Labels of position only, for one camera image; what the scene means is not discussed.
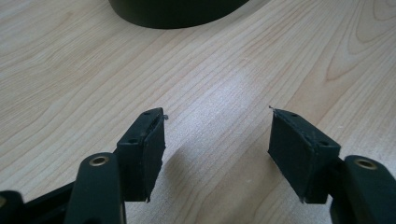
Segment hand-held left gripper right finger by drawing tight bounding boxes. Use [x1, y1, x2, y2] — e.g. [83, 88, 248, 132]
[267, 105, 342, 204]

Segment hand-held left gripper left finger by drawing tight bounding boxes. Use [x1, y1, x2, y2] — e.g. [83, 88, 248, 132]
[116, 106, 166, 203]

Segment black round container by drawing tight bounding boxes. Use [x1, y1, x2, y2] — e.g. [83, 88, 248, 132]
[107, 0, 250, 30]

